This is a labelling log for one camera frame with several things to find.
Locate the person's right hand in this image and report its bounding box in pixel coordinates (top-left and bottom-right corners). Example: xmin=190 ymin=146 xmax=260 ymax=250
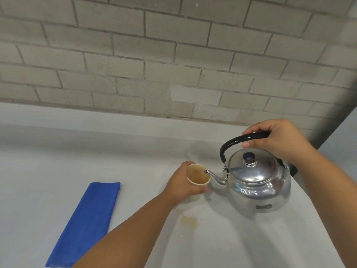
xmin=241 ymin=119 xmax=310 ymax=165

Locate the person's left hand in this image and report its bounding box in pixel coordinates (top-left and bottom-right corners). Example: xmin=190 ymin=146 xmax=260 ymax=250
xmin=163 ymin=161 xmax=210 ymax=205

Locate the small paper cup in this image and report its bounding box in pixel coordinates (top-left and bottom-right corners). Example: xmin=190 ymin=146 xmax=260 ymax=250
xmin=186 ymin=164 xmax=211 ymax=202

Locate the silver metal kettle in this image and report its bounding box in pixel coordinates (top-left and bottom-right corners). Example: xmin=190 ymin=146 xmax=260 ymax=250
xmin=204 ymin=132 xmax=298 ymax=214

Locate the person's left forearm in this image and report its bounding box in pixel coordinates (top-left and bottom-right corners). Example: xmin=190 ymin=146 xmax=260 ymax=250
xmin=71 ymin=192 xmax=182 ymax=268

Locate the person's right forearm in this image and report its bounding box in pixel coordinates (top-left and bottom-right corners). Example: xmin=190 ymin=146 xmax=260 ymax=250
xmin=289 ymin=148 xmax=357 ymax=268

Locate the brown liquid spill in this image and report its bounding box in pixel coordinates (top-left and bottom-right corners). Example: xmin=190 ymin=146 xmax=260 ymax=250
xmin=180 ymin=216 xmax=199 ymax=229

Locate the blue folded cloth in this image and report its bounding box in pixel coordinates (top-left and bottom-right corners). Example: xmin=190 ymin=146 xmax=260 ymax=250
xmin=45 ymin=182 xmax=121 ymax=268

